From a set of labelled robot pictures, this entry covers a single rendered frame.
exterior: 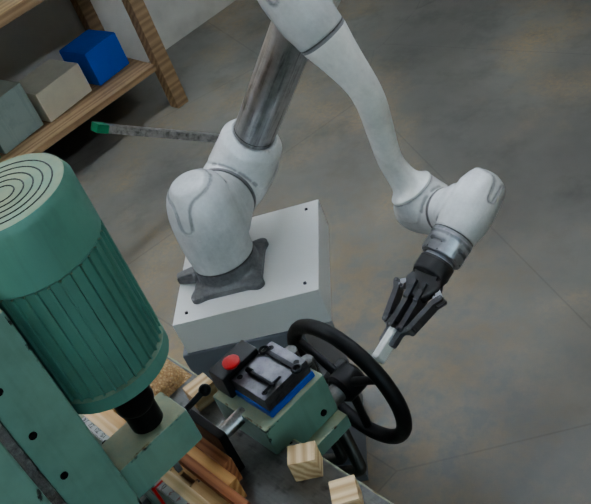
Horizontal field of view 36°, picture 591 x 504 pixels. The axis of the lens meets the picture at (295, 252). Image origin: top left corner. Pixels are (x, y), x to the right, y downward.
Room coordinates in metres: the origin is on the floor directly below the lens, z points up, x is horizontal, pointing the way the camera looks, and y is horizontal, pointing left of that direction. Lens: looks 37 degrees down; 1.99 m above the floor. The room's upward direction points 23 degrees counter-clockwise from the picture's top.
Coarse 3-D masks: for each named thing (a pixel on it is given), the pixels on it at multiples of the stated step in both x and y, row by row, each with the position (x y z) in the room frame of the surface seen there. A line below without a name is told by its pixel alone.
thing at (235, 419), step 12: (240, 408) 1.03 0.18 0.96; (204, 420) 1.00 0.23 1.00; (228, 420) 1.01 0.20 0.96; (240, 420) 1.01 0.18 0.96; (204, 432) 0.99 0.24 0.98; (216, 432) 0.97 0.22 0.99; (228, 432) 1.00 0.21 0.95; (216, 444) 0.97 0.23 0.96; (228, 444) 0.96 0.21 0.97; (240, 468) 0.96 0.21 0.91
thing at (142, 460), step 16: (160, 400) 1.00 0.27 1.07; (176, 416) 0.96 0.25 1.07; (128, 432) 0.96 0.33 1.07; (160, 432) 0.94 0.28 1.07; (176, 432) 0.95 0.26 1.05; (192, 432) 0.96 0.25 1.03; (112, 448) 0.95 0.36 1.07; (128, 448) 0.93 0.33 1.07; (144, 448) 0.92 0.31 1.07; (160, 448) 0.93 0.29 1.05; (176, 448) 0.94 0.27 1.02; (128, 464) 0.90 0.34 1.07; (144, 464) 0.91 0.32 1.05; (160, 464) 0.92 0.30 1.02; (128, 480) 0.90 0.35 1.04; (144, 480) 0.91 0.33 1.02
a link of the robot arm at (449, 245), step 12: (432, 228) 1.41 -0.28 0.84; (444, 228) 1.38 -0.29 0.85; (432, 240) 1.38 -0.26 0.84; (444, 240) 1.36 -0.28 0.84; (456, 240) 1.35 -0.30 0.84; (432, 252) 1.36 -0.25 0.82; (444, 252) 1.34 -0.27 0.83; (456, 252) 1.34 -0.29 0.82; (468, 252) 1.35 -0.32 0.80; (456, 264) 1.33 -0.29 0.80
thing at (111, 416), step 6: (102, 414) 1.17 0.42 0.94; (108, 414) 1.16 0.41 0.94; (114, 414) 1.15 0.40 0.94; (108, 420) 1.15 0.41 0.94; (114, 420) 1.14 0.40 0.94; (120, 420) 1.13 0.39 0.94; (120, 426) 1.12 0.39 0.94; (174, 474) 0.97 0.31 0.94; (192, 474) 0.96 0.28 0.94; (186, 480) 0.98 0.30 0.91; (192, 486) 0.93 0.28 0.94; (204, 486) 0.92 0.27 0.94; (198, 492) 0.92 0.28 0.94; (204, 492) 0.91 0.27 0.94; (210, 492) 0.91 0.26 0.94; (204, 498) 0.90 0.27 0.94; (210, 498) 0.90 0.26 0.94; (216, 498) 0.89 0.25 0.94; (222, 498) 0.89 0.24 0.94
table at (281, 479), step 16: (176, 400) 1.17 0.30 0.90; (208, 416) 1.10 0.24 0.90; (336, 416) 1.02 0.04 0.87; (240, 432) 1.04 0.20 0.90; (320, 432) 1.00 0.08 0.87; (336, 432) 1.00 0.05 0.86; (240, 448) 1.01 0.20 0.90; (256, 448) 0.99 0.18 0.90; (320, 448) 0.98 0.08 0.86; (256, 464) 0.96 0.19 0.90; (272, 464) 0.95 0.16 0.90; (256, 480) 0.93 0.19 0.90; (272, 480) 0.92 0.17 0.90; (288, 480) 0.91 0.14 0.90; (304, 480) 0.89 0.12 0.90; (320, 480) 0.88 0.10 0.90; (256, 496) 0.90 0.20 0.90; (272, 496) 0.89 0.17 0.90; (288, 496) 0.88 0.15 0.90; (304, 496) 0.87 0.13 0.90; (320, 496) 0.85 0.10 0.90; (368, 496) 0.82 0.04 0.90
